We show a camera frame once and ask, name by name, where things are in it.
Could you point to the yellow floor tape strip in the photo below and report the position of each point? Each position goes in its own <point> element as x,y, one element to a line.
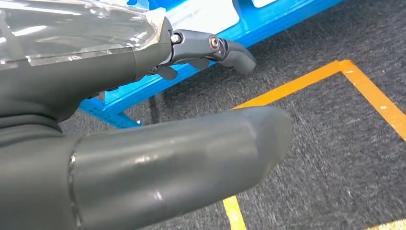
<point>374,95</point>

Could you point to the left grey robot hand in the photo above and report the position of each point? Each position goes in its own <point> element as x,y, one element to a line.
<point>158,165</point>

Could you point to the blue metal shelf rack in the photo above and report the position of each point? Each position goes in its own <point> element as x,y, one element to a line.
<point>253,28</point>

